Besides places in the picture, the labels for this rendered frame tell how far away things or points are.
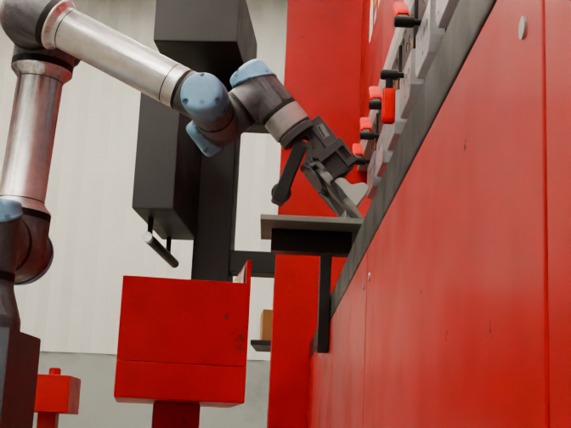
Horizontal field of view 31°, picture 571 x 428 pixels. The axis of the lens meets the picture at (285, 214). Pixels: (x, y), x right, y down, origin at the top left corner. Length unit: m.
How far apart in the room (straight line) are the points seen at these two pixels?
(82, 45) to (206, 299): 0.69
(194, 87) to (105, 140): 7.65
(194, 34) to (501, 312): 2.65
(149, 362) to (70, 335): 7.81
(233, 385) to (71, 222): 8.01
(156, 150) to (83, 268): 6.25
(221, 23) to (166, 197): 0.55
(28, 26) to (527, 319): 1.55
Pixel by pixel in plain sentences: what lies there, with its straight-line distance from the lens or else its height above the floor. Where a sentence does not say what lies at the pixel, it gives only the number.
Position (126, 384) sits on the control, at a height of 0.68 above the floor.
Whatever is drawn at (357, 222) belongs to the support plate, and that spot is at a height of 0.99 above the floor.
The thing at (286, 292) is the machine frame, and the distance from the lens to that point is 2.70.
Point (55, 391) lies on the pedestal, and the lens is 3.45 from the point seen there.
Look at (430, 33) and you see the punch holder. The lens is 1.51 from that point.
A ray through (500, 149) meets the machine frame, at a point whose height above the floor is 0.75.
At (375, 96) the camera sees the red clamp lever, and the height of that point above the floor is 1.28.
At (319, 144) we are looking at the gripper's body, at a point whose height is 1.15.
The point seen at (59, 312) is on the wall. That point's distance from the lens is 9.16.
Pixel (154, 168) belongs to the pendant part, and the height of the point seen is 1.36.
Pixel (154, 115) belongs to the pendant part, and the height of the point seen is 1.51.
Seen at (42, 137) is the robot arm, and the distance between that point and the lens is 1.96.
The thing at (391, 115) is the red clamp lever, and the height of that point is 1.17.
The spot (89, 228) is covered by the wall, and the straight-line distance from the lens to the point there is 9.22.
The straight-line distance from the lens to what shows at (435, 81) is 0.70.
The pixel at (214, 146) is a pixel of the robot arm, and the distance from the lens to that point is 1.87.
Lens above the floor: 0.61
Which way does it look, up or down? 13 degrees up
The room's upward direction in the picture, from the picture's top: 3 degrees clockwise
